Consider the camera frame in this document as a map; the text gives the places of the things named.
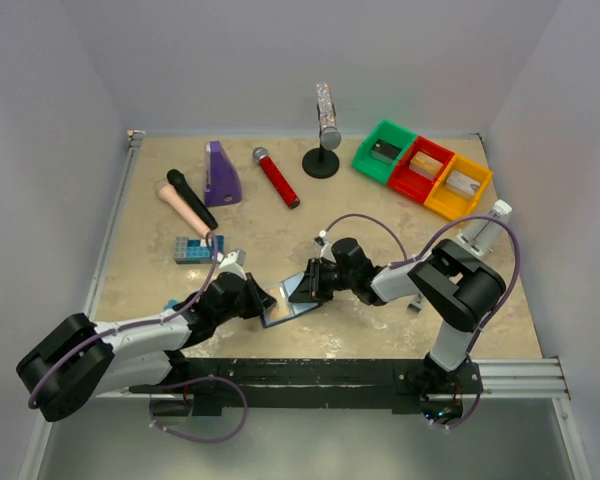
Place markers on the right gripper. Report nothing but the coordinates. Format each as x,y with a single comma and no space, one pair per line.
315,279

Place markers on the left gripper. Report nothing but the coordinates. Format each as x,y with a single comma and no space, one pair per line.
250,295

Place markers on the blue leather card holder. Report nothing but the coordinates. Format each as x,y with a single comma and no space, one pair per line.
297,309

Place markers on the gold VIP card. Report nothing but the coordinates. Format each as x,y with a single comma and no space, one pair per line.
280,310

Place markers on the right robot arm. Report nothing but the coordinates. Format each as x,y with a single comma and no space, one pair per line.
462,289

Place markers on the dark card in green bin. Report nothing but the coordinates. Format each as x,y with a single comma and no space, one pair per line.
385,152

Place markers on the tan card in red bin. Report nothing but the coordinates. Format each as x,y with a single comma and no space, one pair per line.
425,165

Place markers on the white card in yellow bin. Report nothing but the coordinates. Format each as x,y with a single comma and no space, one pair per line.
461,184

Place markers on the orange blue toy brick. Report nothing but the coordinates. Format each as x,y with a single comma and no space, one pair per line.
171,304

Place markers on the blue grey brick block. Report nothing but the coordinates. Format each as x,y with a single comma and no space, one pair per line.
192,251

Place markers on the black microphone stand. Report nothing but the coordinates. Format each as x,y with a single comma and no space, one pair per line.
320,163

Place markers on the purple metronome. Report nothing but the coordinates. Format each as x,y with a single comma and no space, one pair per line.
222,184

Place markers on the pink microphone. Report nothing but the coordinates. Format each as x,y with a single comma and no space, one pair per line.
167,193

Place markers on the green storage bin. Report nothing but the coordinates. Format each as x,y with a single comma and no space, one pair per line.
387,131

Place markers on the red microphone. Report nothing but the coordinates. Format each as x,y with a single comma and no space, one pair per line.
263,159

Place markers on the red storage bin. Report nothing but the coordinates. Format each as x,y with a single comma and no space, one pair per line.
411,185

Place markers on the black microphone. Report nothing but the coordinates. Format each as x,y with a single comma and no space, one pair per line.
178,180

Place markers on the glitter microphone on stand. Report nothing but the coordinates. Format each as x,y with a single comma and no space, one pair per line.
329,135

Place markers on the yellow storage bin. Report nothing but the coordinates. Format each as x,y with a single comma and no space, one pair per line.
450,205

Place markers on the white grey metronome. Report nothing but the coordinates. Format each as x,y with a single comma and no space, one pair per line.
479,236

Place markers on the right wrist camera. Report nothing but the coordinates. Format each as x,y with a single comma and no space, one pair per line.
322,241

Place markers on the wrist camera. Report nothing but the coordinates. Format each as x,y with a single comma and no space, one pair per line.
233,262
322,241

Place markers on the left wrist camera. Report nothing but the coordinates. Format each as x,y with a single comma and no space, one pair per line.
233,262

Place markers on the aluminium left frame rail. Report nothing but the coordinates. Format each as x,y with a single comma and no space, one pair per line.
135,141

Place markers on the aluminium frame rail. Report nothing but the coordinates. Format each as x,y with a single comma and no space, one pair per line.
135,141
540,378

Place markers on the aluminium front frame rail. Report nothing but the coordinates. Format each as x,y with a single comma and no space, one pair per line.
540,378

